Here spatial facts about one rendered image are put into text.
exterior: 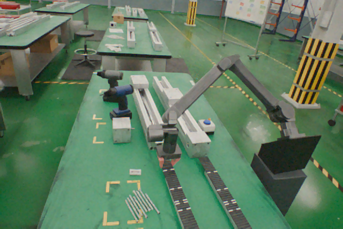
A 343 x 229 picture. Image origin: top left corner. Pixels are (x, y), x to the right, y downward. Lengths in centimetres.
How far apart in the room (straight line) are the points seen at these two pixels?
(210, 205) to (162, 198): 20
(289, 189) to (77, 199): 101
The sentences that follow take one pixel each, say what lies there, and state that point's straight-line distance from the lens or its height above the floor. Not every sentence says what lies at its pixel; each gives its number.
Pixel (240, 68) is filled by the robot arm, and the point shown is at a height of 121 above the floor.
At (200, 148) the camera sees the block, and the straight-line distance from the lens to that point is 114.
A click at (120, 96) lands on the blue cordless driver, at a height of 94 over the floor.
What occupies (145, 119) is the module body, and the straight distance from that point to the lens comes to 124.
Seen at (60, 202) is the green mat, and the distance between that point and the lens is 99.
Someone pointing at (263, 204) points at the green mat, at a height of 78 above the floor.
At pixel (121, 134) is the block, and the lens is 118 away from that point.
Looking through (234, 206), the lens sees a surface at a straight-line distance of 97.
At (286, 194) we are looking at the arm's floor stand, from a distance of 137.
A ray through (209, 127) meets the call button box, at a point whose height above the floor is 84.
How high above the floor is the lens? 153
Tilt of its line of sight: 27 degrees down
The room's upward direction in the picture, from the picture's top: 7 degrees clockwise
